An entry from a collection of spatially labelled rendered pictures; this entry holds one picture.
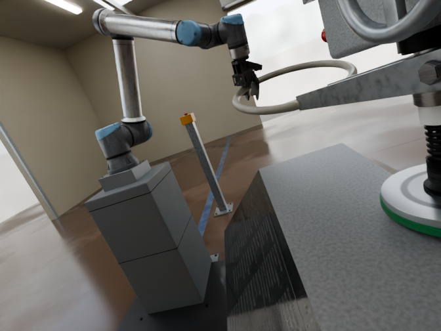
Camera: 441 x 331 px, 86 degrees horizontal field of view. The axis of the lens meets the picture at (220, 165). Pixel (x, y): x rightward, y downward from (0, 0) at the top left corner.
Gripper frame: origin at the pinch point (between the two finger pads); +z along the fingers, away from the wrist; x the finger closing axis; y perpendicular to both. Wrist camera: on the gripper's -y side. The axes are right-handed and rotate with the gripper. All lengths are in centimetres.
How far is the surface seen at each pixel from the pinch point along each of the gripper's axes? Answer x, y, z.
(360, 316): 74, 72, -3
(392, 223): 73, 52, 1
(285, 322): 65, 77, 4
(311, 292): 68, 72, -1
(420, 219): 76, 54, -5
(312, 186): 52, 42, 7
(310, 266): 65, 68, 0
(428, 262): 79, 60, -2
